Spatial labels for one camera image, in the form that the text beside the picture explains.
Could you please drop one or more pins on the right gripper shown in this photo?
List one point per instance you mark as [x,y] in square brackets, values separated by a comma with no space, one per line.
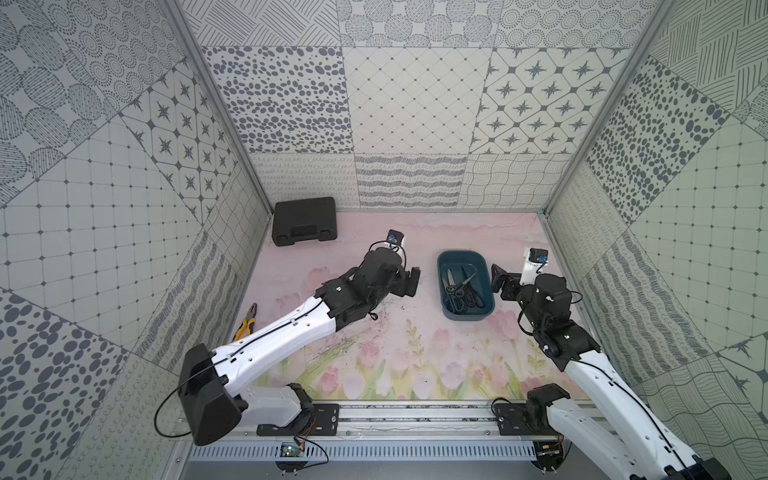
[512,283]

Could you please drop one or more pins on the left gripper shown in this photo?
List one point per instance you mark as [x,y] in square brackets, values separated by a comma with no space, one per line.
[410,282]

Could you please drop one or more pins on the all black scissors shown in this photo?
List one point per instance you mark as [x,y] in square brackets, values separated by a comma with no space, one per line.
[472,297]

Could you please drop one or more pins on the teal plastic storage box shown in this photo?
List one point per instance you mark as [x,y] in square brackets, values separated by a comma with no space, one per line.
[474,263]

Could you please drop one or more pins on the black handled steel scissors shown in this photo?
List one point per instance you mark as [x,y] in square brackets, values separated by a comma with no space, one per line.
[454,304]

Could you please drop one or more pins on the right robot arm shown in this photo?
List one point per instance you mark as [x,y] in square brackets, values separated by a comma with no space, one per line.
[634,443]

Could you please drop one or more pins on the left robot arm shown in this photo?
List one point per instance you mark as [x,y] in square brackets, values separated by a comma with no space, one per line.
[215,385]

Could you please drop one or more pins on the black plastic tool case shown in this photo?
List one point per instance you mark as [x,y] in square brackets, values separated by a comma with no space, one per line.
[303,220]

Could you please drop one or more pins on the yellow black pliers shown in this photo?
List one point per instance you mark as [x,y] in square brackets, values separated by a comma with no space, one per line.
[247,326]

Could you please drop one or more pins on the right small circuit board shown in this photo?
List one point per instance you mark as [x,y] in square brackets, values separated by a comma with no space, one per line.
[548,456]

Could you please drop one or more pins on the left green circuit board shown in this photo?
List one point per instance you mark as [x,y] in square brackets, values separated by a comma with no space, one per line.
[291,458]

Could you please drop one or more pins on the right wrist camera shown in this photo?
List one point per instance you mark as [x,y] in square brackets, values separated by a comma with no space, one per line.
[535,260]

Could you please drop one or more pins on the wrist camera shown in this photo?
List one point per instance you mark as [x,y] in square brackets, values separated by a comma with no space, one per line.
[395,240]
[535,260]

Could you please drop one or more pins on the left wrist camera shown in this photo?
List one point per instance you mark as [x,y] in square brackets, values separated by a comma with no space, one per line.
[395,240]

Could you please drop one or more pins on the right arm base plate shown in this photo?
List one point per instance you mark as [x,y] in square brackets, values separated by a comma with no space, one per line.
[521,419]

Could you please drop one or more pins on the aluminium rail frame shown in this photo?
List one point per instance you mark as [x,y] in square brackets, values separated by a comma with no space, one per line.
[403,419]

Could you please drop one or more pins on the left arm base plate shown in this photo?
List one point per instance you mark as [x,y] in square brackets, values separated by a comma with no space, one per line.
[319,420]

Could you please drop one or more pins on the white slotted cable duct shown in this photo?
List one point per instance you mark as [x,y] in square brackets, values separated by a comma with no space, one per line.
[387,450]

